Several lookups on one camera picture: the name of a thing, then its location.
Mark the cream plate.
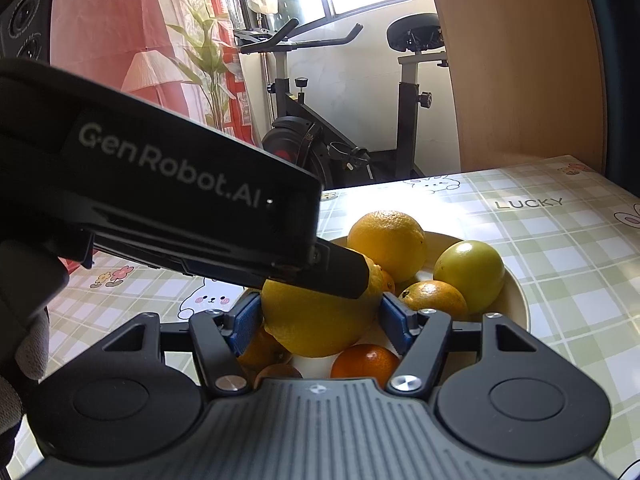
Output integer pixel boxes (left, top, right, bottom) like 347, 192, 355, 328
240, 231, 531, 386

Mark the green round fruit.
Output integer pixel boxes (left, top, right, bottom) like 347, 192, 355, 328
433, 240, 506, 315

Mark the green checked tablecloth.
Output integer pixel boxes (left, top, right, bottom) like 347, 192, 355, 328
15, 155, 640, 480

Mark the wooden board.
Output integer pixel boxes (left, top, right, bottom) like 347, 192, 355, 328
422, 0, 608, 176

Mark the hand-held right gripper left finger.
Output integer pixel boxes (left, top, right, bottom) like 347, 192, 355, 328
100, 291, 264, 395

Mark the black exercise bike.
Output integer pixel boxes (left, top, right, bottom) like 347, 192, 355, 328
234, 12, 449, 191

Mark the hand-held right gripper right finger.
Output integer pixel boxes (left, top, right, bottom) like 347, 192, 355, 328
379, 291, 532, 395

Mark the dark curtain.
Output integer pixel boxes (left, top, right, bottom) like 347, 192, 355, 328
575, 0, 640, 196

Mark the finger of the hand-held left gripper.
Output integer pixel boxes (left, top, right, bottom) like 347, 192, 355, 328
280, 239, 372, 301

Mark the large yellow citrus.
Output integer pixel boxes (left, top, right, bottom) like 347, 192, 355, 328
347, 211, 428, 283

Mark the green-tinged orange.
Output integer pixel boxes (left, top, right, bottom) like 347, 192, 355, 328
397, 280, 469, 321

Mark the small orange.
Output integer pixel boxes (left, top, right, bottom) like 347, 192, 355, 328
236, 325, 293, 368
330, 344, 401, 383

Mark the person's left hand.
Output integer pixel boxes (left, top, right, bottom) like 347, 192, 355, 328
0, 305, 51, 456

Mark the yellow lemon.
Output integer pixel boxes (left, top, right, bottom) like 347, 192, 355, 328
261, 255, 383, 358

